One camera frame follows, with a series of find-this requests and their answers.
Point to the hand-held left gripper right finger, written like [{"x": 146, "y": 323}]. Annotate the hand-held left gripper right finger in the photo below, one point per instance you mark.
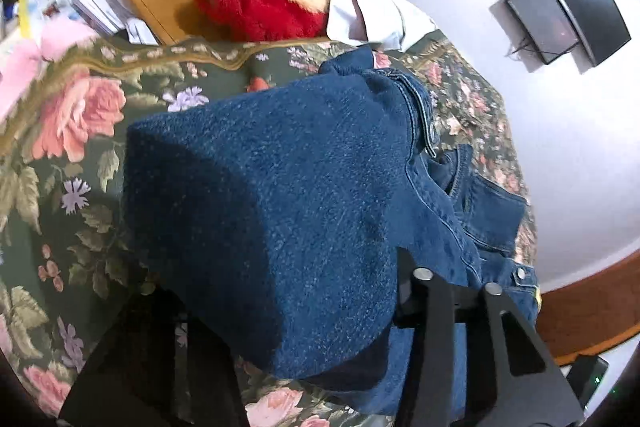
[{"x": 435, "y": 357}]

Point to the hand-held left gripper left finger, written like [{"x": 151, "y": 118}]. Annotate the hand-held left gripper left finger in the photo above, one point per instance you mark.
[{"x": 130, "y": 357}]

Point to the blue denim jeans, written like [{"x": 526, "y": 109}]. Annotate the blue denim jeans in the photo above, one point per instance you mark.
[{"x": 275, "y": 187}]

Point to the floral bed blanket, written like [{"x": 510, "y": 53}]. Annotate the floral bed blanket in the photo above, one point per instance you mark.
[{"x": 75, "y": 187}]

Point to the pink cloth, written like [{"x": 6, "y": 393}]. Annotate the pink cloth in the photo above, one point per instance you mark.
[{"x": 30, "y": 57}]

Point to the small black wall monitor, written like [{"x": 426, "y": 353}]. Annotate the small black wall monitor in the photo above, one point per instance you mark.
[{"x": 542, "y": 19}]

